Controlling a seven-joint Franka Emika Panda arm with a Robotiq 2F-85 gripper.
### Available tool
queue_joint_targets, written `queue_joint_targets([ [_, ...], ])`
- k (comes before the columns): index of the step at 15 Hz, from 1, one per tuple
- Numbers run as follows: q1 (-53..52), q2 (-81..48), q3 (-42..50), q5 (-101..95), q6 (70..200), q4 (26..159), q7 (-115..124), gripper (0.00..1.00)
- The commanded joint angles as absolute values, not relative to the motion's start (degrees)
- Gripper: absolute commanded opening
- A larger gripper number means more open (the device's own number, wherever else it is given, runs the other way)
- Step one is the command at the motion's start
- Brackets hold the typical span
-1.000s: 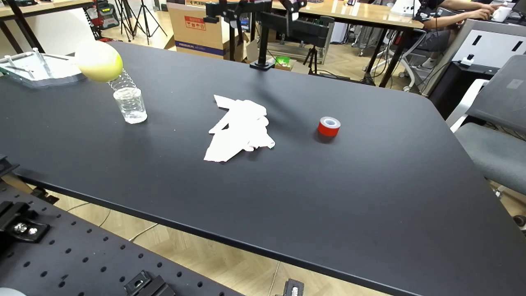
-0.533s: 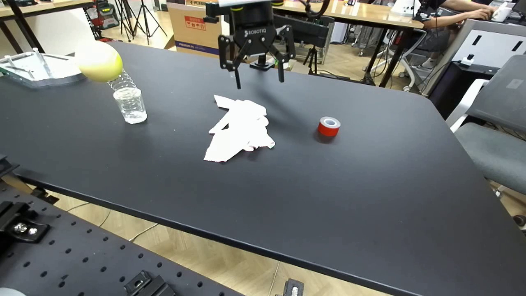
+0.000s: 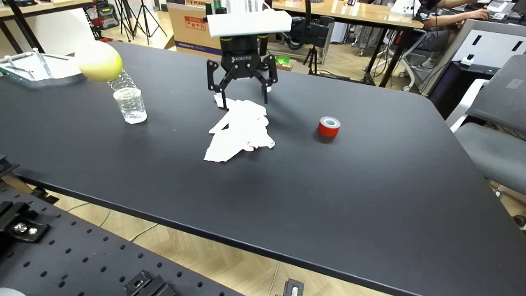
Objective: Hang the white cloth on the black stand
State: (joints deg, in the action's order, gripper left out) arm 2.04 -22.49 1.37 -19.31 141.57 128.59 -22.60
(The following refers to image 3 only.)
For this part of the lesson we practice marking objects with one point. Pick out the small wooden table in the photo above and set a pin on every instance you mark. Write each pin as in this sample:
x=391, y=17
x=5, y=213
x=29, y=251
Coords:
x=33, y=9

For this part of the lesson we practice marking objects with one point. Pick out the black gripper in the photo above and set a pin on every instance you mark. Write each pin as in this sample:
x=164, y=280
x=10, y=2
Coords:
x=243, y=55

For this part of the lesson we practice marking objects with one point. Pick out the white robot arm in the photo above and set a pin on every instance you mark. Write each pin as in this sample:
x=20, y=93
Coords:
x=248, y=24

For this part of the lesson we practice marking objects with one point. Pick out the long wooden table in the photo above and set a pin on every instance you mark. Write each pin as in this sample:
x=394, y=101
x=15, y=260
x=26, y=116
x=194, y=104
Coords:
x=350, y=14

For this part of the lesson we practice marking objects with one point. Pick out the clear plastic cup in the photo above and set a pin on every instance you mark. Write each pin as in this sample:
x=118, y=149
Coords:
x=130, y=107

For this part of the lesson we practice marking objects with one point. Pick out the black mounting bracket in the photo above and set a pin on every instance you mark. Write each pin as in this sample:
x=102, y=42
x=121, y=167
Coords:
x=148, y=285

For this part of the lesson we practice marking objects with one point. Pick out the black perforated breadboard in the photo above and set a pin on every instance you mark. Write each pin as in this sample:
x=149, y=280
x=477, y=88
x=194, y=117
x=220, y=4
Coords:
x=71, y=257

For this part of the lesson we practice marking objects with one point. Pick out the gray drawer cabinet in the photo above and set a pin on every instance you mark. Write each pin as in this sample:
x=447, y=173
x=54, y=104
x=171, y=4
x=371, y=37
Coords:
x=481, y=47

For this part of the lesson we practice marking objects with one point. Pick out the cardboard box red print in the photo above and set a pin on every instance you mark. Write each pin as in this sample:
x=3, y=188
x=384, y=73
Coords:
x=191, y=30

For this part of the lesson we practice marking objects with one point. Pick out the black camera on tripod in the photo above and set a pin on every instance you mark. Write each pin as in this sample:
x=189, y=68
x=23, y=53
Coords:
x=314, y=33

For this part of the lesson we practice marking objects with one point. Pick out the red tape roll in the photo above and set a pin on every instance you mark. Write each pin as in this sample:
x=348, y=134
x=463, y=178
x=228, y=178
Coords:
x=329, y=129

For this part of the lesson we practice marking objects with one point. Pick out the black bracket with screws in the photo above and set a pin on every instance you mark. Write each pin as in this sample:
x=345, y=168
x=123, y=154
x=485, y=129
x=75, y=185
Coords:
x=21, y=228

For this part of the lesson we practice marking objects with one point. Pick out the small gray bracket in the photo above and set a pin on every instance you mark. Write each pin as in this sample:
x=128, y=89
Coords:
x=292, y=288

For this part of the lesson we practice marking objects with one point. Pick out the seated person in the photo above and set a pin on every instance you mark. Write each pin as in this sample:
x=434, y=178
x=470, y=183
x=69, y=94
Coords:
x=454, y=17

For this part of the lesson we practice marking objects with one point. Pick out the small black clamp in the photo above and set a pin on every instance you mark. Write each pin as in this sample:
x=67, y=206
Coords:
x=43, y=195

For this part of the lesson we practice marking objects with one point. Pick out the small green object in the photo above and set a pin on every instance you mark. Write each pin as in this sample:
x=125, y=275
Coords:
x=283, y=61

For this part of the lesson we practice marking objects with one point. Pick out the yellow ball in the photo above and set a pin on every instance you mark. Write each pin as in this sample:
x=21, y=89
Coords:
x=98, y=63

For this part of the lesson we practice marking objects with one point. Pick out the gray office chair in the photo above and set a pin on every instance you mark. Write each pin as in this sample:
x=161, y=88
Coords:
x=493, y=126

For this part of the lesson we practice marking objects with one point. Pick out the black tripod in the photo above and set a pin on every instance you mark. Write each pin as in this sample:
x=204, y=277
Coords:
x=143, y=17

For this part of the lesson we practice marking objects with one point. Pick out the white cloth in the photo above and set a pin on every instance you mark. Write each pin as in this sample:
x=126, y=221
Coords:
x=240, y=132

